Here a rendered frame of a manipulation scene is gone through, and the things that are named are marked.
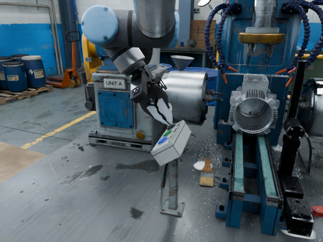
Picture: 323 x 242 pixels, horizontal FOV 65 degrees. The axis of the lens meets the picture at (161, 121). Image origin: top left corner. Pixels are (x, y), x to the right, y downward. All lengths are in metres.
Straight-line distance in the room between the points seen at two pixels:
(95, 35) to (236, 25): 0.87
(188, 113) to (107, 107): 0.37
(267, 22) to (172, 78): 0.44
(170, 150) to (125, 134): 0.57
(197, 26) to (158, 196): 5.50
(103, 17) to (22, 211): 0.67
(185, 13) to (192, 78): 5.10
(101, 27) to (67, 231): 0.58
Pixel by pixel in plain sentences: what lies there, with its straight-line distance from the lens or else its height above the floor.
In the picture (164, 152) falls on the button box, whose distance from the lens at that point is 0.68.
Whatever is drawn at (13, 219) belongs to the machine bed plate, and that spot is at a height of 0.80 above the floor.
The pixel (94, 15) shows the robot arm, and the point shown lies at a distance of 0.66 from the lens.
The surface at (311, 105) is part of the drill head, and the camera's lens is 1.14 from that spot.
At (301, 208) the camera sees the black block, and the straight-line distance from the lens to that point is 0.90.
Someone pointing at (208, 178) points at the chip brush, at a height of 0.81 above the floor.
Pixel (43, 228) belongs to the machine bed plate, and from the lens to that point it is 0.90.
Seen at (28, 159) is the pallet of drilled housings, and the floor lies 0.15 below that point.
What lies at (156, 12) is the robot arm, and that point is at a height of 1.39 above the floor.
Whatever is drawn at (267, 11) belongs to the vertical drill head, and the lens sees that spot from 1.15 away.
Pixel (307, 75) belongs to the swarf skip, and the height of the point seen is 0.50.
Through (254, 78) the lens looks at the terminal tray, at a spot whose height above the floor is 1.13.
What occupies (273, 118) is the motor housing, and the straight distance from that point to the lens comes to 1.12.
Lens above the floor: 1.38
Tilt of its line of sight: 21 degrees down
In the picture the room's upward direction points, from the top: straight up
